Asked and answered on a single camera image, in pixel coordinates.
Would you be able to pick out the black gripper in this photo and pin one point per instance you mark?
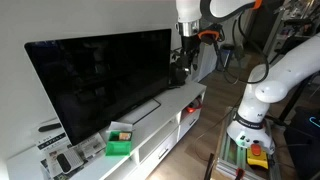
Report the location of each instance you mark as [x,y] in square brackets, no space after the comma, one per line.
[190,45]

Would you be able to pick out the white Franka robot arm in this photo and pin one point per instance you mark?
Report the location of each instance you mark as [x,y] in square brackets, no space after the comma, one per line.
[286,73]

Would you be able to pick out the aluminium robot base table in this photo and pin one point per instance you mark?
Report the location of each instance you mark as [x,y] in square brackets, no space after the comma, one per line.
[230,156]

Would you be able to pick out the white TV stand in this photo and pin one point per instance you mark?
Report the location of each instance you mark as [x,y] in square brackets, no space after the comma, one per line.
[173,100]

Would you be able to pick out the small black remote control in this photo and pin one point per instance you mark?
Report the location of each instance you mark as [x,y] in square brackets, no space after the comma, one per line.
[63,163]

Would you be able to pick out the green leafy plant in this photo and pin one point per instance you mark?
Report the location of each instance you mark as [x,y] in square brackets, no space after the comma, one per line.
[175,56]

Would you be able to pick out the dark round plant pot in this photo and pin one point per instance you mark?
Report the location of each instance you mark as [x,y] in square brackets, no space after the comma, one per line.
[176,79]

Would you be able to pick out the black flat screen TV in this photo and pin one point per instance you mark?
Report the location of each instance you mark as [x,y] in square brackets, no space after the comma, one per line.
[100,76]

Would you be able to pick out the beige item in box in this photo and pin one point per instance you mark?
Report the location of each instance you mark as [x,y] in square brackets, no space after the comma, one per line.
[125,136]

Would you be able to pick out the black leaning pole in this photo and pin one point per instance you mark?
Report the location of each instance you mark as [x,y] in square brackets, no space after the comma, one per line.
[209,166]

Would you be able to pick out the black monitor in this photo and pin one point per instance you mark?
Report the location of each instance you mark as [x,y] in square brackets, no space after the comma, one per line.
[293,40]

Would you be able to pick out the black tripod pole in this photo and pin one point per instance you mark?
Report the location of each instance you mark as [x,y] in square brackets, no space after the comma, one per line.
[293,100]

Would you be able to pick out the green plastic box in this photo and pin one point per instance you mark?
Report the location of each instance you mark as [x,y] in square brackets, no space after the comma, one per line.
[116,150]

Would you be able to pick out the yellow emergency stop box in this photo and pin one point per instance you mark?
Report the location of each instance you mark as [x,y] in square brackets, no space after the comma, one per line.
[256,160]

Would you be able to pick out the cluttered shelf unit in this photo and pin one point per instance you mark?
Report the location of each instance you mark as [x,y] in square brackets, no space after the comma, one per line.
[295,13]

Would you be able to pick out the folded newspaper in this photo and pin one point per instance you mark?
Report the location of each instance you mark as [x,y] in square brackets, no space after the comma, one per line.
[90,146]

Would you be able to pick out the black equipment case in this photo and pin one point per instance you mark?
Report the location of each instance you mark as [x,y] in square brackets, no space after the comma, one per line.
[300,146]

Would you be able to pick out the white leaflet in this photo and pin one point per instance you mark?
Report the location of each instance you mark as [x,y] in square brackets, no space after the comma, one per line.
[76,158]

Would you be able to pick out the glossy magazine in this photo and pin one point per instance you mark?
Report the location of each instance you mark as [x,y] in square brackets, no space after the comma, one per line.
[46,167]

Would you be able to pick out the black TV foot frame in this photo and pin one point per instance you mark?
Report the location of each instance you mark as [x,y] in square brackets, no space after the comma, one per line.
[156,107]

